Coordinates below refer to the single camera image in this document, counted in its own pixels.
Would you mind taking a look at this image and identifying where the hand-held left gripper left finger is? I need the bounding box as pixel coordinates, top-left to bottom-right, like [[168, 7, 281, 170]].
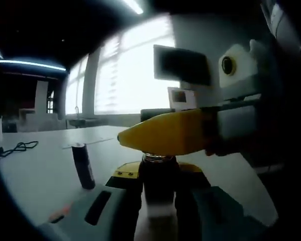
[[39, 162, 143, 241]]

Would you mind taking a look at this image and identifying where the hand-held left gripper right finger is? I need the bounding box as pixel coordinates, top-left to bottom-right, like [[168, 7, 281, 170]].
[[174, 162, 264, 241]]

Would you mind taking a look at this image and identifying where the tall gradient cosmetic bottle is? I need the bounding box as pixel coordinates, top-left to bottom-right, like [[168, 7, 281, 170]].
[[137, 152, 181, 226]]

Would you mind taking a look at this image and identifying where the short black cosmetic bottle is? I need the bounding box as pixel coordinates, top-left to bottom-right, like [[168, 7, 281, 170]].
[[71, 142, 96, 190]]

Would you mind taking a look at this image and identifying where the person's left hand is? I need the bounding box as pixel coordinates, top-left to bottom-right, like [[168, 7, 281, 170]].
[[49, 202, 73, 222]]

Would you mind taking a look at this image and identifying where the open laptop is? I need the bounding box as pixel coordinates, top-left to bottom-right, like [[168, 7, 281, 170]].
[[167, 86, 196, 111]]

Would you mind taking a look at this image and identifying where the white worn device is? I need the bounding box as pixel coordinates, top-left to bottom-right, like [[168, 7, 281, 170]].
[[260, 0, 301, 58]]

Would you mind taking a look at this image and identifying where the window with white blinds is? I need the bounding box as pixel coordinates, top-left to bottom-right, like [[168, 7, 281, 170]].
[[65, 15, 181, 121]]

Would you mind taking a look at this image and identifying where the white table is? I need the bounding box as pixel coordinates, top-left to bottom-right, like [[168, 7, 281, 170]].
[[0, 124, 279, 226]]

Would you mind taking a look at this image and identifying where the metal sink with faucet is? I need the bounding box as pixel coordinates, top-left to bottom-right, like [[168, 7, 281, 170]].
[[66, 106, 101, 129]]

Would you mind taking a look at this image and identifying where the overhead ceiling light strip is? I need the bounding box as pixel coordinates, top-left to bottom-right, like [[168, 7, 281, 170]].
[[122, 0, 144, 15]]

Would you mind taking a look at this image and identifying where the long ceiling light strip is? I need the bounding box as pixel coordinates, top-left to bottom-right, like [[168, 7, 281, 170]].
[[0, 59, 66, 72]]

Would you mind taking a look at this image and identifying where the black wall monitor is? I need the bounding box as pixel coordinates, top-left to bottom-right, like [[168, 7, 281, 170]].
[[153, 44, 214, 86]]

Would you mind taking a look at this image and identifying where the black power cable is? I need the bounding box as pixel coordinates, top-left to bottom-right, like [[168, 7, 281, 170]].
[[0, 140, 39, 158]]

